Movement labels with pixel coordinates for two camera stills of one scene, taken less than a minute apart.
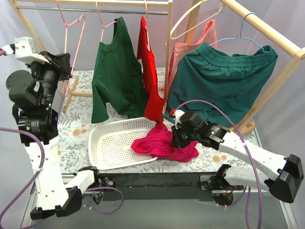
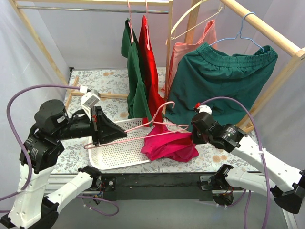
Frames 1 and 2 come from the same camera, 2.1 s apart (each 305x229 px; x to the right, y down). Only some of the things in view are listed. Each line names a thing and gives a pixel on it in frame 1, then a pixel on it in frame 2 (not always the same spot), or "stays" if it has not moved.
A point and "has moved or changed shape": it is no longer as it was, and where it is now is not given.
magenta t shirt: (158, 142) has moved or changed shape
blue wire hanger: (239, 34) stays
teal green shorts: (231, 82) stays
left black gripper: (63, 64) to (96, 125)
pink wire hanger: (66, 26) to (85, 146)
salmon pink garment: (181, 49) stays
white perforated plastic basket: (109, 143) stays
